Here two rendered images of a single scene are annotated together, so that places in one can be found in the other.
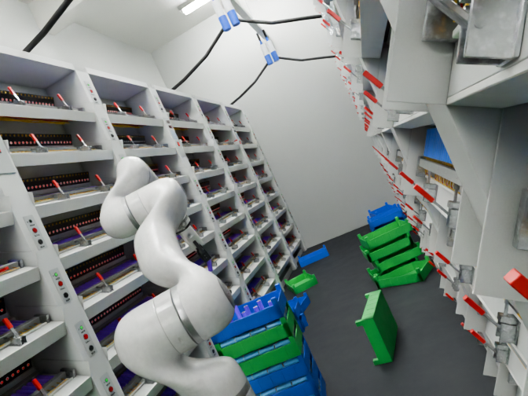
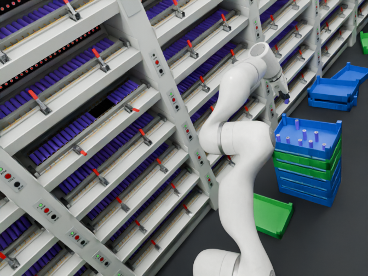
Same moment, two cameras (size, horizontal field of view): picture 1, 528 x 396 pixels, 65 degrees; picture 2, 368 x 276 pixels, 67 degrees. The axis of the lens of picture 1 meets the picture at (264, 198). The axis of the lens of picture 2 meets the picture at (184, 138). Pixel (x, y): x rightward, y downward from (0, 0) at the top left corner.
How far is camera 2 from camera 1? 0.84 m
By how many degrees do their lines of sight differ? 54
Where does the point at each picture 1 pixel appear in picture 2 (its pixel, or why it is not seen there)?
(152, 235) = (233, 201)
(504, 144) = not seen: outside the picture
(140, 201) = (231, 145)
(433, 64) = not seen: outside the picture
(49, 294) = (166, 108)
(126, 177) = (225, 109)
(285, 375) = (312, 182)
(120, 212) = (214, 147)
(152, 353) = not seen: outside the picture
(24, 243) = (150, 74)
